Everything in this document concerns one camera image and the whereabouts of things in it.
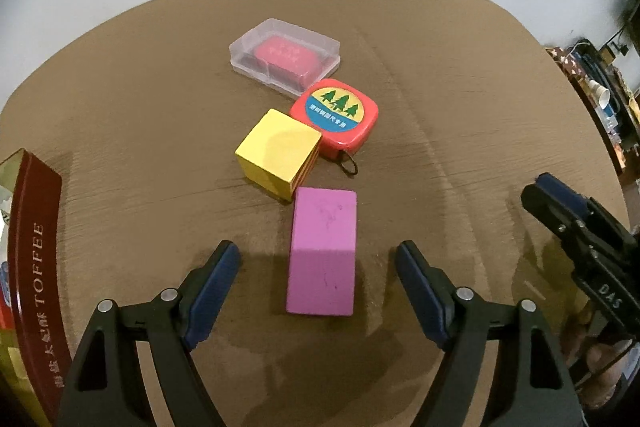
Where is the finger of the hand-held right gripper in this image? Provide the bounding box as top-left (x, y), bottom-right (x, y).
top-left (535, 173), bottom-right (603, 220)
top-left (521, 183), bottom-right (576, 240)

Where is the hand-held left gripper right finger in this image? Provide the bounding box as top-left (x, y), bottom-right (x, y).
top-left (395, 242), bottom-right (583, 427)

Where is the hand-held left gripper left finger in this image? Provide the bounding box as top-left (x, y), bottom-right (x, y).
top-left (57, 240), bottom-right (242, 427)

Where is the pink rectangular block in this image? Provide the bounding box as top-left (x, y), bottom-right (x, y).
top-left (285, 187), bottom-right (359, 318)

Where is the red and gold tin box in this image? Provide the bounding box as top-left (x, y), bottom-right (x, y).
top-left (0, 148), bottom-right (76, 427)

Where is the person's right hand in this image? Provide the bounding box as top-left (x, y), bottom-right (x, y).
top-left (570, 322), bottom-right (638, 410)

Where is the pile of household clutter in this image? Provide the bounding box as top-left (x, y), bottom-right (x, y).
top-left (545, 34), bottom-right (640, 188)

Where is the white paper cup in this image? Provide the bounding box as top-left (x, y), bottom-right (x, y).
top-left (585, 79), bottom-right (612, 108)

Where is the patterned gift box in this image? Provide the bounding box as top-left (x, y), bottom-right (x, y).
top-left (546, 46), bottom-right (582, 78)

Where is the yellow cube block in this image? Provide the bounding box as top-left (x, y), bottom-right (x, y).
top-left (235, 108), bottom-right (322, 202)

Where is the red square tape measure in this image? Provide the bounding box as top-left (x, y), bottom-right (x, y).
top-left (290, 78), bottom-right (380, 178)

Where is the small clear case pink insert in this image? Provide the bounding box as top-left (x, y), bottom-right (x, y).
top-left (228, 18), bottom-right (342, 98)

